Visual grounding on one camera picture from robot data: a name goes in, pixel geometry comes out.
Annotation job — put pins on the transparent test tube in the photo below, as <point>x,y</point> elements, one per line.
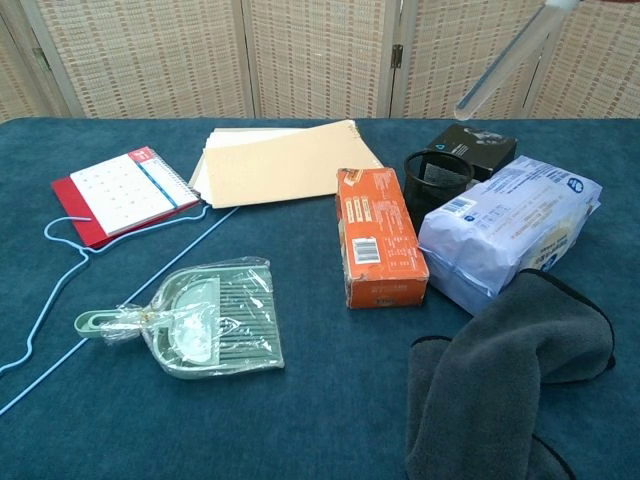
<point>505,55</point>

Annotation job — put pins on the black mesh pen cup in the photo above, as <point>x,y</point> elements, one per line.
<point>420,200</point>

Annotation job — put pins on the orange cardboard box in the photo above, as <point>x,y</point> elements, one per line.
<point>380,235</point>

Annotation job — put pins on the cream paper folder stack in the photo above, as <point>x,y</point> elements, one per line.
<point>280,170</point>

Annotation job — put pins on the green dustpan in plastic wrap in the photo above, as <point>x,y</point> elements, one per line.
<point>210,325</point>

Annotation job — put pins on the blue white wipes package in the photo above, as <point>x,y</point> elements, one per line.
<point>510,225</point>

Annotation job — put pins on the black cardboard box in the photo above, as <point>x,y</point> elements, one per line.
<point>495,150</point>

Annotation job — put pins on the red desk calendar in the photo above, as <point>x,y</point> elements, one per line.
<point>125,190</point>

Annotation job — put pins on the grey microfibre cloth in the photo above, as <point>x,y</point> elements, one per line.
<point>490,375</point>

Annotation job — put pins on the woven folding screen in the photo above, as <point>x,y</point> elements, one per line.
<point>150,55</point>

